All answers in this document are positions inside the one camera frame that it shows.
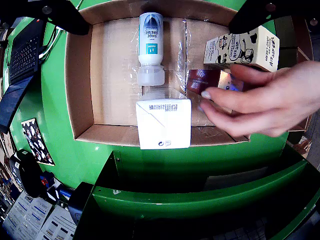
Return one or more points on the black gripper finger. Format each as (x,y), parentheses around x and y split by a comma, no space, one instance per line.
(260,15)
(65,17)

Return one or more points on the dark red holographic box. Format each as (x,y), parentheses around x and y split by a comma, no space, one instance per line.
(197,80)

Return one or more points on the white carton box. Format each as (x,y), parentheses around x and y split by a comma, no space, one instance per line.
(162,125)

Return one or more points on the shallow open cardboard box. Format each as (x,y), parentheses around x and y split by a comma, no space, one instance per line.
(287,35)
(300,125)

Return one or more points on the cow print hand cream box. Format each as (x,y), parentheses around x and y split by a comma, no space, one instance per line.
(237,47)

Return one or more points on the large shallow cardboard tray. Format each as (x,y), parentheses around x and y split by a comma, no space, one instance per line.
(112,75)

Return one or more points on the small brown floor box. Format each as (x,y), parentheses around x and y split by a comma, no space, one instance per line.
(303,145)

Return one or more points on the bare human hand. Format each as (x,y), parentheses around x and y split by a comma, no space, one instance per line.
(275,105)

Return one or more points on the black laptop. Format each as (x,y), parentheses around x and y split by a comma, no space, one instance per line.
(23,52)

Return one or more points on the white shoe fresh bottle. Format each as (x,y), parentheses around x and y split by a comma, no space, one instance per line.
(150,42)

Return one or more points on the dark blue flat panel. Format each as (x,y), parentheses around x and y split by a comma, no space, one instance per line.
(12,105)

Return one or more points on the black white patterned card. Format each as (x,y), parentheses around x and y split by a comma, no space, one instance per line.
(37,142)

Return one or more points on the black rounded device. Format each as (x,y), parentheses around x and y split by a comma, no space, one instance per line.
(28,175)

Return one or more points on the small blue red object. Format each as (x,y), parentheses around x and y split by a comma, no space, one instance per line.
(47,178)

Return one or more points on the white printed paper sheet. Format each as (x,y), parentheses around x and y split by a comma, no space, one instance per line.
(58,225)
(27,217)

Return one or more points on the green metal shelf unit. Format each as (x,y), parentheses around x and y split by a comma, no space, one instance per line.
(175,202)

